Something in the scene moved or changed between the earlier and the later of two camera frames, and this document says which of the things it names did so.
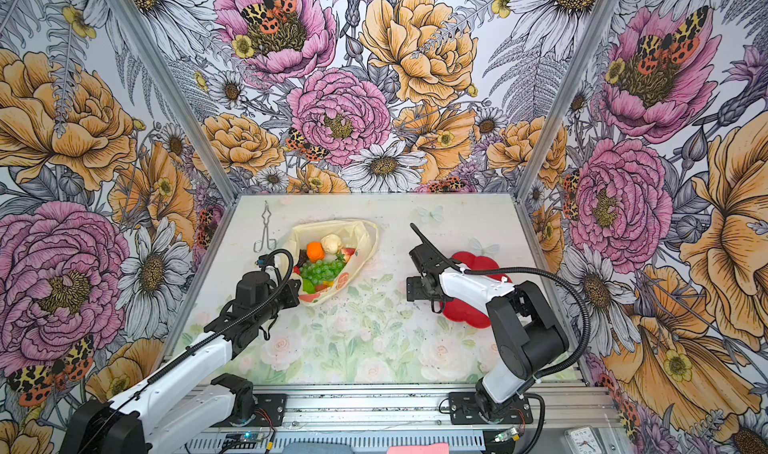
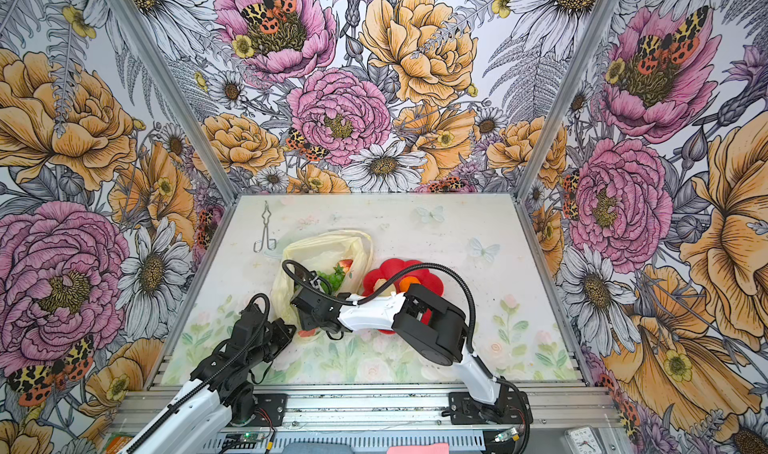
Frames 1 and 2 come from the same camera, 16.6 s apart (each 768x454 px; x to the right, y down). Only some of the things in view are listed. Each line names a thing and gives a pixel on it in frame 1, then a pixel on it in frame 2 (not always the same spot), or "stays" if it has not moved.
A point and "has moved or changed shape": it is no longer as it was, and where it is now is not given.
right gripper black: [413, 290] → [305, 319]
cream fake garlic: [332, 243] → [387, 292]
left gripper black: [291, 295] → [279, 329]
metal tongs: [271, 244] stays
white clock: [583, 440] stays
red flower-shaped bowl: [461, 311] → [429, 279]
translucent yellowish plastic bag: [362, 236] has moved or changed shape
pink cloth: [441, 448] stays
